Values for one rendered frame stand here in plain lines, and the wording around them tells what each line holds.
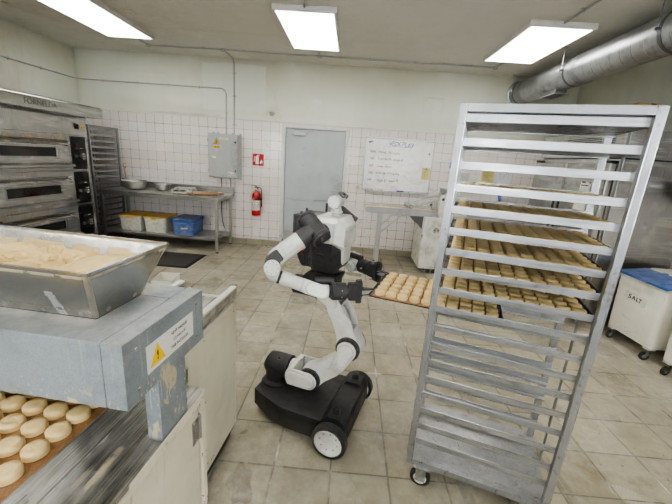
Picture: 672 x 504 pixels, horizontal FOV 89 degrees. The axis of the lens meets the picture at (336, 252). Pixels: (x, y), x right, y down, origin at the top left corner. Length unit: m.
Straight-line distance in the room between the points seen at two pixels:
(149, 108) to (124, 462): 6.19
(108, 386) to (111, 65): 6.60
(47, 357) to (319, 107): 5.46
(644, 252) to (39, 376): 4.72
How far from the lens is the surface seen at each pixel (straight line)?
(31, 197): 5.17
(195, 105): 6.53
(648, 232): 4.69
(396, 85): 6.09
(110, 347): 0.87
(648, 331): 4.24
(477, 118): 1.52
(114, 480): 1.06
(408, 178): 6.01
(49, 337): 0.95
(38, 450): 1.08
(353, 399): 2.25
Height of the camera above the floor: 1.58
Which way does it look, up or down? 15 degrees down
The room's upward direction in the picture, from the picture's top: 4 degrees clockwise
